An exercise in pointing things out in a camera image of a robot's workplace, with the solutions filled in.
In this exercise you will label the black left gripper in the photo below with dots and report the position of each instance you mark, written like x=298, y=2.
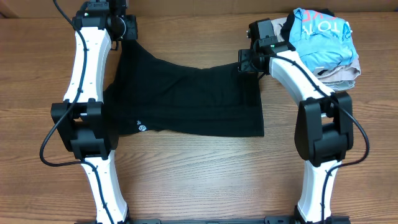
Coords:
x=130, y=28

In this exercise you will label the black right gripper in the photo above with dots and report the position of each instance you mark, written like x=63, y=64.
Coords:
x=245, y=61

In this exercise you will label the black t-shirt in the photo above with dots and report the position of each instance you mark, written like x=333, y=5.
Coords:
x=152, y=94

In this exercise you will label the light blue printed t-shirt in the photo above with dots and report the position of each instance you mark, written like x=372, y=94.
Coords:
x=322, y=40

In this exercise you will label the beige folded garment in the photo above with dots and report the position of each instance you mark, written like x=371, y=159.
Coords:
x=339, y=73

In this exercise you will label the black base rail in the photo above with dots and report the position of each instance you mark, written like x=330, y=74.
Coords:
x=211, y=221

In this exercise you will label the grey denim folded garment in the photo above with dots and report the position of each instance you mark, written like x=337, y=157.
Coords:
x=341, y=85

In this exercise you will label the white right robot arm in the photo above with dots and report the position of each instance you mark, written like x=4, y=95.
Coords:
x=323, y=132

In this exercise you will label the black garment in pile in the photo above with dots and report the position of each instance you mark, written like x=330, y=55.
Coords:
x=286, y=28

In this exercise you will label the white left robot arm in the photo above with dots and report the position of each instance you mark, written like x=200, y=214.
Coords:
x=84, y=125

